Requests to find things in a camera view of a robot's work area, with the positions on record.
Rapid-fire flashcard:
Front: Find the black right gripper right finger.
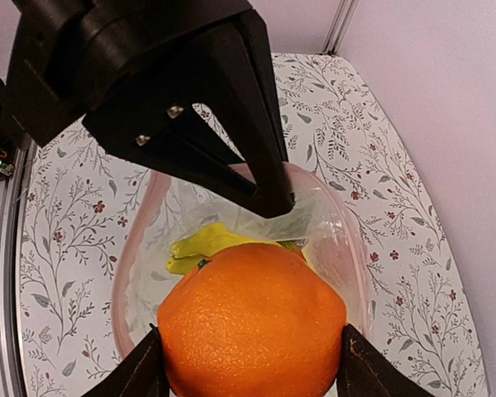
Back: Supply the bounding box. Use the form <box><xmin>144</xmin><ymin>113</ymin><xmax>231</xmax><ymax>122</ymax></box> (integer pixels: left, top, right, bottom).
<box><xmin>336</xmin><ymin>323</ymin><xmax>432</xmax><ymax>397</ymax></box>

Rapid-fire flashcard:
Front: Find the yellow banana toy bunch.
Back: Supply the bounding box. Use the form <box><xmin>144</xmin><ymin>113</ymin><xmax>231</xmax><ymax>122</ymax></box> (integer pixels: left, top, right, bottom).
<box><xmin>165</xmin><ymin>222</ymin><xmax>307</xmax><ymax>275</ymax></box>

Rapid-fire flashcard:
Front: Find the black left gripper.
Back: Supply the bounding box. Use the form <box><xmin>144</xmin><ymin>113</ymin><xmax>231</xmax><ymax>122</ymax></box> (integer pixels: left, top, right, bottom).
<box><xmin>2</xmin><ymin>1</ymin><xmax>257</xmax><ymax>207</ymax></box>

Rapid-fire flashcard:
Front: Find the right aluminium frame post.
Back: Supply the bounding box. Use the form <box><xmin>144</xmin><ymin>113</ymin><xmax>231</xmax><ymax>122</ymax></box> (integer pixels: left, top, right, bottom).
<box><xmin>322</xmin><ymin>0</ymin><xmax>360</xmax><ymax>55</ymax></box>

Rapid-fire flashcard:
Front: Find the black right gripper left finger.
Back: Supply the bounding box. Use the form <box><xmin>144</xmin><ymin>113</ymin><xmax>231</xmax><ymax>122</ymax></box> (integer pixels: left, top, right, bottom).
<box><xmin>83</xmin><ymin>323</ymin><xmax>169</xmax><ymax>397</ymax></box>

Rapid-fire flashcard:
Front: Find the front aluminium rail frame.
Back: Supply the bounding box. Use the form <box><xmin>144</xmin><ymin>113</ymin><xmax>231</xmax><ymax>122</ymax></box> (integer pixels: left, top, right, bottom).
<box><xmin>0</xmin><ymin>143</ymin><xmax>36</xmax><ymax>396</ymax></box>

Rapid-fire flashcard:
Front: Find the floral patterned table mat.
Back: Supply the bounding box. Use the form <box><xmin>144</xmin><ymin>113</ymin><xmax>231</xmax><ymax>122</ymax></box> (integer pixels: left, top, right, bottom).
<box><xmin>19</xmin><ymin>54</ymin><xmax>489</xmax><ymax>396</ymax></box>

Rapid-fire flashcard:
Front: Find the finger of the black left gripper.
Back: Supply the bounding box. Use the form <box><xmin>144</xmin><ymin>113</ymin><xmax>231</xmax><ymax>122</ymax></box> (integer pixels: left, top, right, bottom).
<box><xmin>193</xmin><ymin>9</ymin><xmax>294</xmax><ymax>218</ymax></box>

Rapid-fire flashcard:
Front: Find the clear zip top bag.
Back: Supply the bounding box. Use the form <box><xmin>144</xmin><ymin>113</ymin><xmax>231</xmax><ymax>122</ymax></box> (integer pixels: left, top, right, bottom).
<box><xmin>111</xmin><ymin>164</ymin><xmax>371</xmax><ymax>374</ymax></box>

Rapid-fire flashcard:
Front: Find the orange toy fruit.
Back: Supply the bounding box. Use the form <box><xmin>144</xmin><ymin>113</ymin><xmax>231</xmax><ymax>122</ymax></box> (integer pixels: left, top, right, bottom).
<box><xmin>157</xmin><ymin>244</ymin><xmax>347</xmax><ymax>396</ymax></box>

